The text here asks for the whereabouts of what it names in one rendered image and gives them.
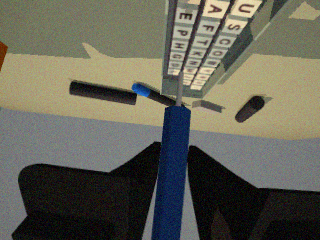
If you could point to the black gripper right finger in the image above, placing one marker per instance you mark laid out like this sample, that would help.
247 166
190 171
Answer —
229 208

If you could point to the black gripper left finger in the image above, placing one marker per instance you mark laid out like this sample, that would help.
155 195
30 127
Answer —
121 196

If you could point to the blue stylus with thin metal tip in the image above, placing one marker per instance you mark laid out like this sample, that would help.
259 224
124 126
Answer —
171 180

